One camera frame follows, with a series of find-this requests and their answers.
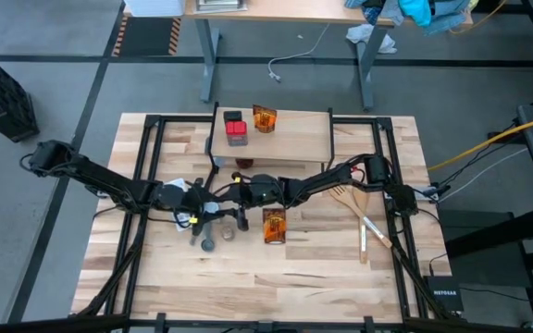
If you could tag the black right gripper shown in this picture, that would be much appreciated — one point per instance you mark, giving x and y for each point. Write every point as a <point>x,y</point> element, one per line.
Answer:
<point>266,192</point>

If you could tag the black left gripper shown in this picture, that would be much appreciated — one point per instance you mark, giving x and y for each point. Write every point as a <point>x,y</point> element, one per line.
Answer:
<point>174,196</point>

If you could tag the orange brown spice pouch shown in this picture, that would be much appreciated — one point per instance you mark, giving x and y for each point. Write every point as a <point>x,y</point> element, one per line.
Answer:
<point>264,119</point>
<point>274,226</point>

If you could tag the red-lidded spice tin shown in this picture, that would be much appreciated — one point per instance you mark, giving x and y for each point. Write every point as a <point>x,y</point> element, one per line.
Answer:
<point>236,133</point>

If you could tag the green black pepper tin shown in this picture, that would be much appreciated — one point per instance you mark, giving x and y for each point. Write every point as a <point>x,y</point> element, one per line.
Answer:
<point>232,115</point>

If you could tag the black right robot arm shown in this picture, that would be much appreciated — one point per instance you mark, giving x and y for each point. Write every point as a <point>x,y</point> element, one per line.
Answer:
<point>322,180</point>

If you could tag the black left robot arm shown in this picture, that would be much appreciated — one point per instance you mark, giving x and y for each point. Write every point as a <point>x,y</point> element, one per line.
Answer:
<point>100,178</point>

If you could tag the wooden shelf riser black legs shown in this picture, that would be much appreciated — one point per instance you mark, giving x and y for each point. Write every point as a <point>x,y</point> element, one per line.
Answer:
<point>313,143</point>

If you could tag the white ice cube tray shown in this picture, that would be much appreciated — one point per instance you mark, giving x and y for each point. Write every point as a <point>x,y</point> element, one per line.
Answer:
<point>181,184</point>

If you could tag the small brown jar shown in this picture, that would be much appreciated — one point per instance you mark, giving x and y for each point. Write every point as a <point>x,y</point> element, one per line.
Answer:
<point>244,163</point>

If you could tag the wooden slotted spatula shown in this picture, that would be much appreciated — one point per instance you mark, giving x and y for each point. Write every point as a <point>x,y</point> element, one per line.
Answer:
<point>340,196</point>

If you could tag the black hazard-striped floor mat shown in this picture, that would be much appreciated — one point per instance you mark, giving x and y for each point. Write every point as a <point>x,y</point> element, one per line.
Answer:
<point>146,37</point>

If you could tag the stack of papers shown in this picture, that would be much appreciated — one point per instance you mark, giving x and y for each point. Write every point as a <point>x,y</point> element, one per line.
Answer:
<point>220,4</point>

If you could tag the light wooden desk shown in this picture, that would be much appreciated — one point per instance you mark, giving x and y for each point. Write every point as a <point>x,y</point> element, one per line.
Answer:
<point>294,11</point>

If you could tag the white flat box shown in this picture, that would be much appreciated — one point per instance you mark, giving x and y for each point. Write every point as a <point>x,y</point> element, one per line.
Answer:
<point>155,7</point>

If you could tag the white cloth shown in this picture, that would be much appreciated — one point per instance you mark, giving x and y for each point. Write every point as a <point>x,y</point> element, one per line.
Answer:
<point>368,37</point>

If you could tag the black red computer tower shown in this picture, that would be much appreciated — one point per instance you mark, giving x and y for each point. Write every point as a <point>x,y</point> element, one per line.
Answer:
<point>3,97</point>

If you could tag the black Netgear router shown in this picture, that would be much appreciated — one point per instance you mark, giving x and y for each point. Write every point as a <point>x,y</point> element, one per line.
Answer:
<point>444,293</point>

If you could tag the pile of clothes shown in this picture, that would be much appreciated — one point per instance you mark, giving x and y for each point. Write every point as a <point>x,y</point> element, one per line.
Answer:
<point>414,11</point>

